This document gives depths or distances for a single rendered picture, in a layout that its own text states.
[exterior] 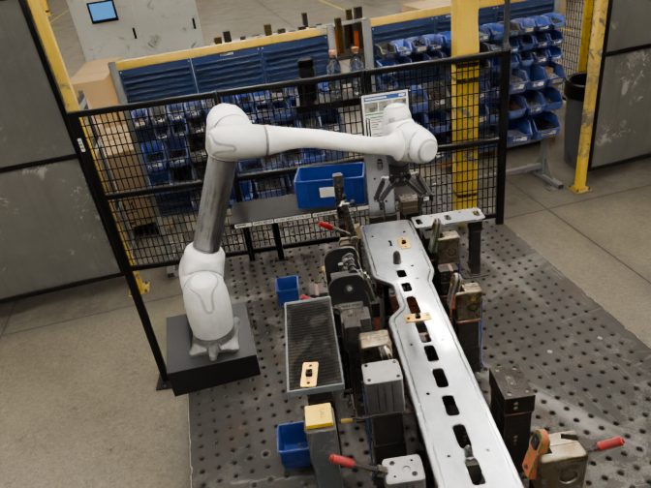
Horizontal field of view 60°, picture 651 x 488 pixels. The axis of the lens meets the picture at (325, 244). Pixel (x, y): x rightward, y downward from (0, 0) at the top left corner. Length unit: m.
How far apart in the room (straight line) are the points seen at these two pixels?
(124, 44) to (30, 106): 4.83
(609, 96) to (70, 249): 4.01
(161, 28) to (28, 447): 6.24
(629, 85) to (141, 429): 4.07
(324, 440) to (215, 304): 0.82
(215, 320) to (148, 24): 6.74
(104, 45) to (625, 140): 6.45
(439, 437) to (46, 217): 3.12
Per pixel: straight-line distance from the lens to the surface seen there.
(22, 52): 3.72
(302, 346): 1.52
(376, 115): 2.57
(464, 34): 2.61
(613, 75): 4.78
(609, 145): 4.99
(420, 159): 1.81
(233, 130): 1.81
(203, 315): 2.03
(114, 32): 8.51
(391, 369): 1.49
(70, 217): 4.02
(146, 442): 3.08
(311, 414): 1.34
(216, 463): 1.92
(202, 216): 2.09
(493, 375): 1.60
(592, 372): 2.15
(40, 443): 3.37
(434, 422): 1.51
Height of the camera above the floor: 2.13
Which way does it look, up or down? 30 degrees down
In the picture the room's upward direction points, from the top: 8 degrees counter-clockwise
